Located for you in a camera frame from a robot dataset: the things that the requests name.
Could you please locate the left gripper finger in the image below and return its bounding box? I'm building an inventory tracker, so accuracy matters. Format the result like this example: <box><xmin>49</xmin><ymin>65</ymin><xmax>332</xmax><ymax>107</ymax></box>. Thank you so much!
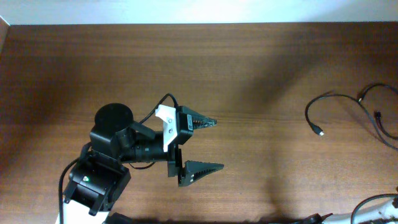
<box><xmin>187</xmin><ymin>113</ymin><xmax>217</xmax><ymax>131</ymax></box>
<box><xmin>178</xmin><ymin>161</ymin><xmax>224</xmax><ymax>187</ymax></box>

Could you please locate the black USB cable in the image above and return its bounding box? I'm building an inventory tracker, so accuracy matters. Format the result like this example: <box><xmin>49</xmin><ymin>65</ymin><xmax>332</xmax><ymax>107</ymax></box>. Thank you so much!
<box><xmin>356</xmin><ymin>82</ymin><xmax>398</xmax><ymax>141</ymax></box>
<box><xmin>304</xmin><ymin>93</ymin><xmax>398</xmax><ymax>152</ymax></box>

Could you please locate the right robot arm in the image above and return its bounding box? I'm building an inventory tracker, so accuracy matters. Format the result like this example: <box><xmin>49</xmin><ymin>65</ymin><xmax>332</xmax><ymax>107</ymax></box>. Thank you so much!
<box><xmin>295</xmin><ymin>193</ymin><xmax>397</xmax><ymax>224</ymax></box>

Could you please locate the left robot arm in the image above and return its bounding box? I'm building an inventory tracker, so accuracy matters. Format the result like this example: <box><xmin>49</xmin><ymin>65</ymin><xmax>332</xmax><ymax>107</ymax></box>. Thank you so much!
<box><xmin>57</xmin><ymin>103</ymin><xmax>224</xmax><ymax>223</ymax></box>

